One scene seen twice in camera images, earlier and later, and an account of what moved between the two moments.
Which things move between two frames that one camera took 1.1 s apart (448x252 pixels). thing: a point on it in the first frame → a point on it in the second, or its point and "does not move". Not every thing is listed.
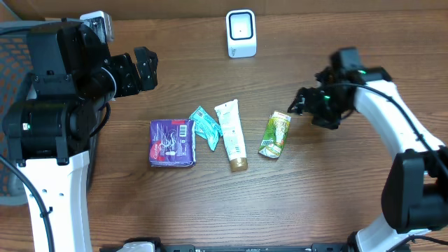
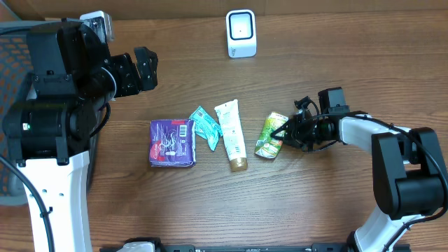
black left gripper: x=133 y=83 does not move
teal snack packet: x=206 y=127 does not move
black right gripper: x=308 y=101 → x=295 y=134
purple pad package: x=172 y=143 does not move
